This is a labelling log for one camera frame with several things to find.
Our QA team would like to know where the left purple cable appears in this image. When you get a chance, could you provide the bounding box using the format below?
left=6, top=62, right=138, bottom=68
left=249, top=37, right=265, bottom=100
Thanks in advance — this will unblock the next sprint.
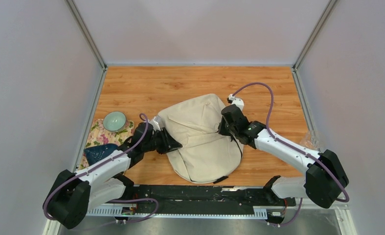
left=42, top=113, right=159, bottom=228

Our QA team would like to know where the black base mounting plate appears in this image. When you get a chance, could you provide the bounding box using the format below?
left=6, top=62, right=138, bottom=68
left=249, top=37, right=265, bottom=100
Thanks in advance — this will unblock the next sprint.
left=124, top=185, right=296, bottom=215

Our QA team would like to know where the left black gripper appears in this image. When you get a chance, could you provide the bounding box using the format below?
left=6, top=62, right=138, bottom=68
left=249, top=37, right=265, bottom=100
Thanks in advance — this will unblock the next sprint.
left=142, top=127, right=183, bottom=155

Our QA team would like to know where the dark blue leaf plate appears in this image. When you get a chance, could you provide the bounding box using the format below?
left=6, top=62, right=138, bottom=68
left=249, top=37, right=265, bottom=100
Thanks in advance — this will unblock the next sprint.
left=84, top=143, right=118, bottom=166

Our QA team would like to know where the beige canvas backpack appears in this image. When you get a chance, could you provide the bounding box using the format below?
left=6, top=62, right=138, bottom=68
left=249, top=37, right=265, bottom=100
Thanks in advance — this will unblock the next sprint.
left=157, top=94, right=244, bottom=184

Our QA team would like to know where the clear plastic cup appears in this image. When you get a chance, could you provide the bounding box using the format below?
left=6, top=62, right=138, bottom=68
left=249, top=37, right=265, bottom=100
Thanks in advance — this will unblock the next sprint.
left=300, top=130, right=323, bottom=151

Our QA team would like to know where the light green ceramic bowl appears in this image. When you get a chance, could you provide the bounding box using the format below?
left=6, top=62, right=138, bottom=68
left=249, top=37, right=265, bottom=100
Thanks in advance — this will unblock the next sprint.
left=103, top=111, right=127, bottom=132

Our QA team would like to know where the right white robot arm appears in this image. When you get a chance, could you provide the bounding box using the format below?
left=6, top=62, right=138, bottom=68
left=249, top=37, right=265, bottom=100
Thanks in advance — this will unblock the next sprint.
left=218, top=104, right=349, bottom=209

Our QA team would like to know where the aluminium frame rail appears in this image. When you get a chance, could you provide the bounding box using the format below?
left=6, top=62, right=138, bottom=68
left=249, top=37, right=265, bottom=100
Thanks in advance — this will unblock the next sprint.
left=51, top=183, right=348, bottom=219

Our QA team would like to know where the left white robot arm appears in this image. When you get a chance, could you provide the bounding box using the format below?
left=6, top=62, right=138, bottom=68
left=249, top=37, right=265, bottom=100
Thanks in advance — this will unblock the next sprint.
left=43, top=122, right=182, bottom=229

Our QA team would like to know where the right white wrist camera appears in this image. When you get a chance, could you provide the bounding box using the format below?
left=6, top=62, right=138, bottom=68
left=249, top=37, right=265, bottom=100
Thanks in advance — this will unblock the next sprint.
left=227, top=94, right=245, bottom=111

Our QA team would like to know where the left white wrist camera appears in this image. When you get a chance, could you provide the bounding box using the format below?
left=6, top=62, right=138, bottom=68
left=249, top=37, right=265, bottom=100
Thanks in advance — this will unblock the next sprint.
left=148, top=116, right=163, bottom=131

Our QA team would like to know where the floral rectangular tray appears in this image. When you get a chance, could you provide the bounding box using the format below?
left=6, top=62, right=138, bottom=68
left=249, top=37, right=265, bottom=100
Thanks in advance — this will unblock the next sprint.
left=79, top=118, right=135, bottom=171

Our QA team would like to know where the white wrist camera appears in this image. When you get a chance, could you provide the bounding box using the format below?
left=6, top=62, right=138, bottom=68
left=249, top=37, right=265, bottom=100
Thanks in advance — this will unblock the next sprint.
left=148, top=116, right=163, bottom=131
left=227, top=94, right=245, bottom=111

